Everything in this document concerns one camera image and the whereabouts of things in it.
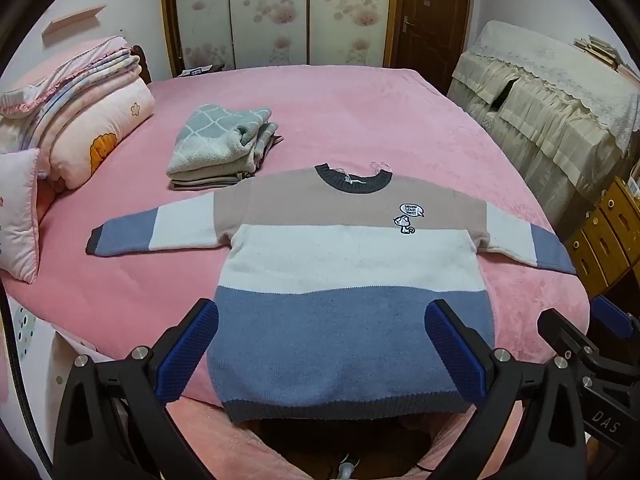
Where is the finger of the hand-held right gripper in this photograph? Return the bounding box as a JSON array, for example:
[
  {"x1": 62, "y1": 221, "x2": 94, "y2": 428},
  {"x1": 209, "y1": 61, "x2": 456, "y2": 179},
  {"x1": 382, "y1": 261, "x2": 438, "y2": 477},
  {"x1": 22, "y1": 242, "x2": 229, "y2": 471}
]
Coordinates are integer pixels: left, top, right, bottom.
[
  {"x1": 537, "y1": 307, "x2": 608, "y2": 376},
  {"x1": 592, "y1": 295, "x2": 640, "y2": 341}
]

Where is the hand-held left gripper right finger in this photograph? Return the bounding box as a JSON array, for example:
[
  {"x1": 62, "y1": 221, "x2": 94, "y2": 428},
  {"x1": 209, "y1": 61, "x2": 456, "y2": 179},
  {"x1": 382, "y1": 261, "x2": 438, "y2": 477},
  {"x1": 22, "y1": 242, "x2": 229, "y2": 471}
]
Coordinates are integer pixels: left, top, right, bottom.
[{"x1": 424, "y1": 299, "x2": 588, "y2": 480}]

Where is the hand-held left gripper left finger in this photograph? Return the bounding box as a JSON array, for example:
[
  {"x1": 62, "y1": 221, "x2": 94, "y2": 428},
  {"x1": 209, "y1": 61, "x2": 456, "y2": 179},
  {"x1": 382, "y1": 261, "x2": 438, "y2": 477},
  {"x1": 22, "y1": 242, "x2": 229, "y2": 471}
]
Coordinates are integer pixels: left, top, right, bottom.
[{"x1": 52, "y1": 298, "x2": 221, "y2": 480}]

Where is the striped knit sweater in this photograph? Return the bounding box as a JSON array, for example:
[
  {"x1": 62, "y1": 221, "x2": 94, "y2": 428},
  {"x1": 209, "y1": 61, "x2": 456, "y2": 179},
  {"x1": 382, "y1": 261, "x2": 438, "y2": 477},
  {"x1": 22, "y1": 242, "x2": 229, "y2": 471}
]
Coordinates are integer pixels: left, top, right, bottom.
[{"x1": 85, "y1": 162, "x2": 578, "y2": 423}]

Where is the folded grey-green clothes stack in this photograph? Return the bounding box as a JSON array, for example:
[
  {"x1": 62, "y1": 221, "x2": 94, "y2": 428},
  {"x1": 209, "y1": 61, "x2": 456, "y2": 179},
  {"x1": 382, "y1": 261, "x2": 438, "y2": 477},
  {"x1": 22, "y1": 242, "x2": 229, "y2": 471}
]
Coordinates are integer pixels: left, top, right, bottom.
[{"x1": 166, "y1": 104, "x2": 284, "y2": 178}]

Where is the wooden drawer cabinet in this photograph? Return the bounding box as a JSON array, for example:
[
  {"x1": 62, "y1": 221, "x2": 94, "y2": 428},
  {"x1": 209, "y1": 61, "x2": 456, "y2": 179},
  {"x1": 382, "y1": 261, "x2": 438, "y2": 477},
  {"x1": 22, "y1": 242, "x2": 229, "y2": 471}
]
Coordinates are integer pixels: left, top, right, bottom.
[{"x1": 565, "y1": 175, "x2": 640, "y2": 302}]

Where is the grey-brown folded garment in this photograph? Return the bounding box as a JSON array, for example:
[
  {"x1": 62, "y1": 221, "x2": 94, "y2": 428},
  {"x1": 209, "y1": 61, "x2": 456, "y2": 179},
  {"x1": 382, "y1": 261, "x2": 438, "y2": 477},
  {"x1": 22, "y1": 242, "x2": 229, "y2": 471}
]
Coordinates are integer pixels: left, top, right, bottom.
[{"x1": 170, "y1": 179, "x2": 253, "y2": 192}]

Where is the polka dot bed sheet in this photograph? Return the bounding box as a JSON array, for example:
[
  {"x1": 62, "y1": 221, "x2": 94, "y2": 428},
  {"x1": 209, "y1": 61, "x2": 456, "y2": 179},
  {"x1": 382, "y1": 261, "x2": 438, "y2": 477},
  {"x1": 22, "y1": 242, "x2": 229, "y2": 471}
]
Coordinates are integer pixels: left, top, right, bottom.
[{"x1": 7, "y1": 295, "x2": 108, "y2": 461}]

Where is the beige folded garment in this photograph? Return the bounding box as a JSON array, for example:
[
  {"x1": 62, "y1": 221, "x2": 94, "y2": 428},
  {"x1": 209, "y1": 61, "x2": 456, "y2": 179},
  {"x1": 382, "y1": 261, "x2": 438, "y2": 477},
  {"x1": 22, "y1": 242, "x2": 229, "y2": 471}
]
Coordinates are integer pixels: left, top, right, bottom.
[{"x1": 168, "y1": 162, "x2": 261, "y2": 187}]

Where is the small pink embroidered cushion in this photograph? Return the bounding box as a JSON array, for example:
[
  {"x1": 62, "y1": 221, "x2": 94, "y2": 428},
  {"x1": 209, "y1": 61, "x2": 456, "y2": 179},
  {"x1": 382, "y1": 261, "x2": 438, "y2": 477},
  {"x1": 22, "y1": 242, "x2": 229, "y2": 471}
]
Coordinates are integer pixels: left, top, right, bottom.
[{"x1": 0, "y1": 147, "x2": 42, "y2": 284}]

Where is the pink bed blanket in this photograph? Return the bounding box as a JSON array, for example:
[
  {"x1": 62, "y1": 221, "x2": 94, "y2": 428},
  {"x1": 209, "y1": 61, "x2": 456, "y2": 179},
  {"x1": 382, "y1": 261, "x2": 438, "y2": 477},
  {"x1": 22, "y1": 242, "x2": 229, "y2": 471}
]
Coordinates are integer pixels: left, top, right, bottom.
[{"x1": 0, "y1": 62, "x2": 593, "y2": 480}]

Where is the stack of books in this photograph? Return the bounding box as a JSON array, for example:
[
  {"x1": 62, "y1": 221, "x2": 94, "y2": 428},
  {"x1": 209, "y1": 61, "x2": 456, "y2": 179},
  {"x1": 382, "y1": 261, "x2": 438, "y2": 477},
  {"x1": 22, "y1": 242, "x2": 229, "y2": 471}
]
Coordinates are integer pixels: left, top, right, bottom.
[{"x1": 572, "y1": 35, "x2": 640, "y2": 82}]

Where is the white lace cover cloth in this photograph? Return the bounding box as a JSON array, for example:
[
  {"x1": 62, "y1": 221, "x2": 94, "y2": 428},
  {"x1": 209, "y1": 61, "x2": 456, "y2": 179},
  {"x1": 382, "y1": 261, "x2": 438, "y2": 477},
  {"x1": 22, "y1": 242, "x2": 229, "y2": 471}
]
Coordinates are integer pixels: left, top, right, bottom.
[{"x1": 462, "y1": 20, "x2": 640, "y2": 154}]

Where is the pastel striped folded quilt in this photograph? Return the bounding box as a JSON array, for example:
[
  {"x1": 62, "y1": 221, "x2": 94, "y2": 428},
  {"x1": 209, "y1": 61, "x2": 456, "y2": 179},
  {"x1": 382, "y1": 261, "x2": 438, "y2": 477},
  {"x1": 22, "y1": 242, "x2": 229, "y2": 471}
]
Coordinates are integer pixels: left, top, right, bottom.
[{"x1": 10, "y1": 57, "x2": 146, "y2": 156}]

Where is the brown wooden door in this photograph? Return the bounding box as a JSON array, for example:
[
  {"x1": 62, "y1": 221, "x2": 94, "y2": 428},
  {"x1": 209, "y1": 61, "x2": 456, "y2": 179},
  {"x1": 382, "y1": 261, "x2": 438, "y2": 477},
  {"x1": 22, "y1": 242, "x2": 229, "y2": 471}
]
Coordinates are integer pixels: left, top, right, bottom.
[{"x1": 390, "y1": 0, "x2": 476, "y2": 95}]

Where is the floral sliding door wardrobe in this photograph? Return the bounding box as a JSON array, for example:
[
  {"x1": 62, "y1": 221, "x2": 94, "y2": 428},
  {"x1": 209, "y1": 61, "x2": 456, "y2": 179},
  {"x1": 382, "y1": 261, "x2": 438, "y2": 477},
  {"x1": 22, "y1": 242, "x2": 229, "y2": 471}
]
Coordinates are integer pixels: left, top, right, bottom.
[{"x1": 159, "y1": 0, "x2": 401, "y2": 79}]

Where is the black cable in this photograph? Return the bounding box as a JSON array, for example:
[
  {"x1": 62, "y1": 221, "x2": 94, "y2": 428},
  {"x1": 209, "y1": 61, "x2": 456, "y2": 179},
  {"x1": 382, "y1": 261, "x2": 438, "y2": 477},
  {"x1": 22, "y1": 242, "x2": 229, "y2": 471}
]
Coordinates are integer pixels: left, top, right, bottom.
[{"x1": 0, "y1": 285, "x2": 57, "y2": 480}]

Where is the light wooden wall shelf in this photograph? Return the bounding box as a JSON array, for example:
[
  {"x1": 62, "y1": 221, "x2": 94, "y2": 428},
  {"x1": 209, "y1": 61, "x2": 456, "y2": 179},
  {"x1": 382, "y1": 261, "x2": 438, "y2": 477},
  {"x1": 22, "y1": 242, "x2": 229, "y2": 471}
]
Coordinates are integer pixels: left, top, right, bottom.
[{"x1": 41, "y1": 5, "x2": 107, "y2": 37}]

